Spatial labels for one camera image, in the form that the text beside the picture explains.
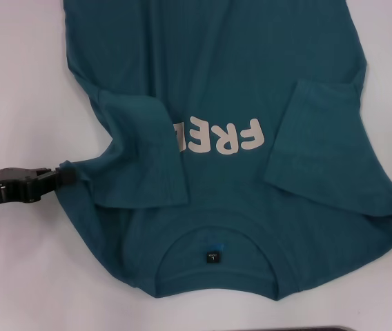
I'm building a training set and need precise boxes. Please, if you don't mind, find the teal t-shirt with FREE print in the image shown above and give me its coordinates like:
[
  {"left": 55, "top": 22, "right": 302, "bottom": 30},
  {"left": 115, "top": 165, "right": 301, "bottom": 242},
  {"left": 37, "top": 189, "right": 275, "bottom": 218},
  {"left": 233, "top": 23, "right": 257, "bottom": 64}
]
[{"left": 57, "top": 0, "right": 392, "bottom": 300}]

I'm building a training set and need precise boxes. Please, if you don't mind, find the black flat panel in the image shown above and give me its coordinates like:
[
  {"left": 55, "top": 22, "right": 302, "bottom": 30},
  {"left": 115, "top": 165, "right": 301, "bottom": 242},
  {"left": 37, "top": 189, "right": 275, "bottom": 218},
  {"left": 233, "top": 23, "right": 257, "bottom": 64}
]
[{"left": 294, "top": 326, "right": 355, "bottom": 331}]

